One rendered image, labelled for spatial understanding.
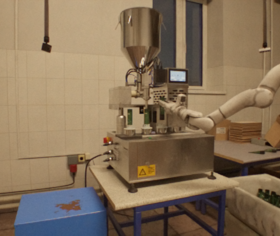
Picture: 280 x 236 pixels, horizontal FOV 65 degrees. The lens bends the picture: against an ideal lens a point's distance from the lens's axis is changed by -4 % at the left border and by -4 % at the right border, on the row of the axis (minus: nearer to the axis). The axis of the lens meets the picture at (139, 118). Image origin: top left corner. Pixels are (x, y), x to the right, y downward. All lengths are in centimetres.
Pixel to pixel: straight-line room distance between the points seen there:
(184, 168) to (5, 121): 205
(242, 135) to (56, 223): 221
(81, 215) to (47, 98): 167
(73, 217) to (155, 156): 58
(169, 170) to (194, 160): 18
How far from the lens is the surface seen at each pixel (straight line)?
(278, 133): 277
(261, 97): 107
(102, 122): 287
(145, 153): 128
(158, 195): 125
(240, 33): 419
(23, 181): 294
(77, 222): 144
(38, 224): 143
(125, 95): 147
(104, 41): 297
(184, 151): 140
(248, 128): 295
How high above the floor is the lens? 123
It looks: 4 degrees down
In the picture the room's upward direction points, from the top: straight up
